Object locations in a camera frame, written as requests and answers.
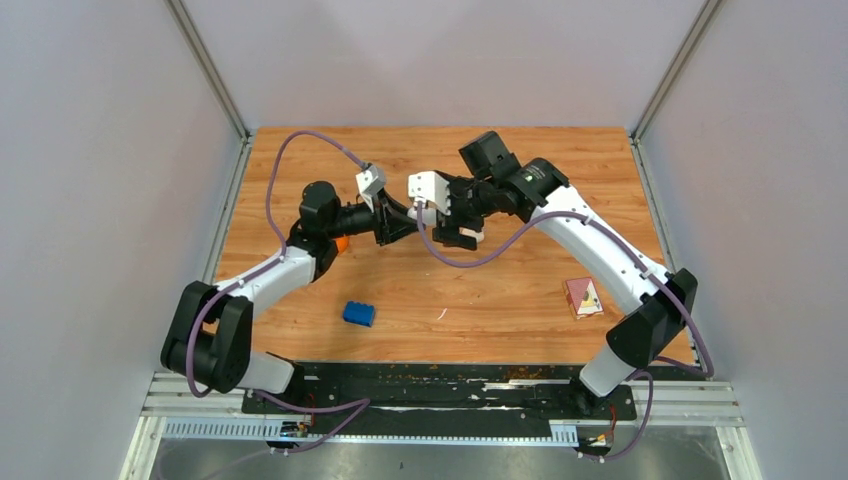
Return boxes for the aluminium rail frame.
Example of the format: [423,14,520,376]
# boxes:
[119,373,761,479]

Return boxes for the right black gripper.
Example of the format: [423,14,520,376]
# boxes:
[433,173,499,248]

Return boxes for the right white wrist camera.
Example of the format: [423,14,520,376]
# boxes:
[407,171,452,215]

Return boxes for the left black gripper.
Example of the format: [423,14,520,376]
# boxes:
[327,188,426,247]

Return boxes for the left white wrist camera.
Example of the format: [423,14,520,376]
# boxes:
[355,163,387,213]

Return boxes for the red card box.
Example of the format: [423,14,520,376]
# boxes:
[563,277,604,320]

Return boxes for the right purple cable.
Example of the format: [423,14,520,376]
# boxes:
[414,201,715,463]

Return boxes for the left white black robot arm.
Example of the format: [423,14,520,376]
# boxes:
[160,181,416,413]

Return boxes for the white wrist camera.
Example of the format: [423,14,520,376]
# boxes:
[407,171,452,215]
[355,163,387,213]

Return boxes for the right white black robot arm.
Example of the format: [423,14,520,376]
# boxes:
[407,131,697,418]

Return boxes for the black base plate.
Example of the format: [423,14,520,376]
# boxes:
[242,362,637,438]

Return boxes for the white oval pill case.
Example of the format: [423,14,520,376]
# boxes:
[408,206,438,228]

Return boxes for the white earbud charging case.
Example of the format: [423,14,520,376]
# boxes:
[461,228,485,242]

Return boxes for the blue toy brick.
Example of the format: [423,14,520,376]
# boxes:
[342,301,376,328]

